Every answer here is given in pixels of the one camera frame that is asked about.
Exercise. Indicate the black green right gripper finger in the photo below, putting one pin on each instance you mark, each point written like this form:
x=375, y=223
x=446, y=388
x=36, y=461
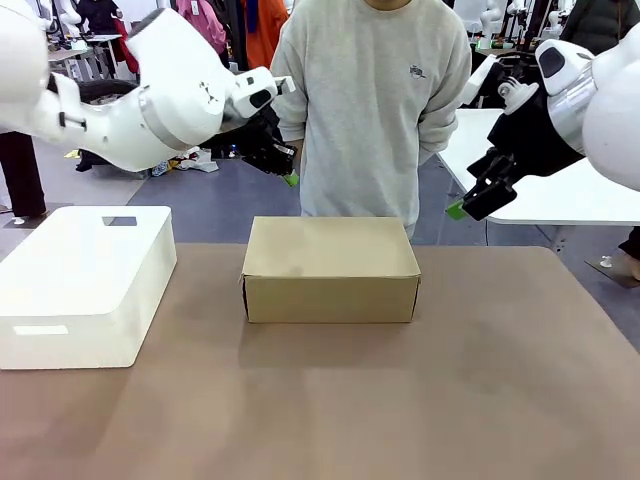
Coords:
x=492, y=202
x=497, y=170

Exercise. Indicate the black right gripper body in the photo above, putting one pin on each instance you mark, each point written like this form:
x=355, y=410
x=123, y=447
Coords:
x=535, y=140

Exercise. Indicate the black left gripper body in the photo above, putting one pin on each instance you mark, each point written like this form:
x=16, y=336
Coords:
x=262, y=132

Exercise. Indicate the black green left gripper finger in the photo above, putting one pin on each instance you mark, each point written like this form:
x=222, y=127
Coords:
x=286, y=162
x=262, y=162

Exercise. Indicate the tan cardboard shoe box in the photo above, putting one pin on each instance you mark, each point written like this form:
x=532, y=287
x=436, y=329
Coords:
x=330, y=280

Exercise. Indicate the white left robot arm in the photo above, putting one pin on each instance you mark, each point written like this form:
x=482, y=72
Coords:
x=170, y=85

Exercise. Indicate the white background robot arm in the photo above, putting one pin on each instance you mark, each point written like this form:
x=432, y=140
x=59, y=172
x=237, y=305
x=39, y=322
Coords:
x=475, y=15

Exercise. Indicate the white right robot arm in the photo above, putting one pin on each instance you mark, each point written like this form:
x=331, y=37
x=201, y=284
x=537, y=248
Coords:
x=615, y=100

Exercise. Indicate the white side table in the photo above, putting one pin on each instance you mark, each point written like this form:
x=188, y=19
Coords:
x=550, y=200

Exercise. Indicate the pile of colourful clothes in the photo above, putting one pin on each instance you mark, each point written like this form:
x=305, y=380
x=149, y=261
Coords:
x=200, y=162

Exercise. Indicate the person in light grey sweatshirt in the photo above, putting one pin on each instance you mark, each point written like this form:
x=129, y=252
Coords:
x=370, y=125

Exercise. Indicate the orange hanging garment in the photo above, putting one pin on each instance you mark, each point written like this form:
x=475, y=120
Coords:
x=265, y=30

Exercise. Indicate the figure in pink top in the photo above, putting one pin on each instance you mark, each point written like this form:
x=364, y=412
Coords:
x=200, y=20

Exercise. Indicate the bystander in dark jacket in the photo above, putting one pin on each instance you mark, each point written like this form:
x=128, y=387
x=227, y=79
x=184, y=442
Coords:
x=600, y=20

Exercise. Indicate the red hanging garment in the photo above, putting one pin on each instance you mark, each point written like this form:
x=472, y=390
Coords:
x=122, y=47

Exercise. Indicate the grey background work table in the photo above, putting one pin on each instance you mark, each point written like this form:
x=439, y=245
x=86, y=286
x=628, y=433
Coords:
x=100, y=39

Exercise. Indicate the background person in black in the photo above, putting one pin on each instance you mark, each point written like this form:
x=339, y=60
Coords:
x=97, y=15

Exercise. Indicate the white plastic storage bin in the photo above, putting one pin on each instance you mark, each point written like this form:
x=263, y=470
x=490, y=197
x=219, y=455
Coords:
x=75, y=280

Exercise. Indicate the bystander in black trousers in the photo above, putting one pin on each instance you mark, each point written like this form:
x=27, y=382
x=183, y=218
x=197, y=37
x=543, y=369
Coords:
x=22, y=175

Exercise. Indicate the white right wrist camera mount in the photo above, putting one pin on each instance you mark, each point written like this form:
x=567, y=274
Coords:
x=517, y=95

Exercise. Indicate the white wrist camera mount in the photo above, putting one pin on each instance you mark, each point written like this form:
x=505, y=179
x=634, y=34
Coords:
x=517, y=95
x=285, y=84

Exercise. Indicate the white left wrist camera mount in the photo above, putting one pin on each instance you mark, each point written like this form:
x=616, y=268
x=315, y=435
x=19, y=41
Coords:
x=285, y=84

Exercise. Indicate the grey table base plate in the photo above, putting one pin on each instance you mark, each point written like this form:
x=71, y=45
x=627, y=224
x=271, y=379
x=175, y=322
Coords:
x=617, y=277

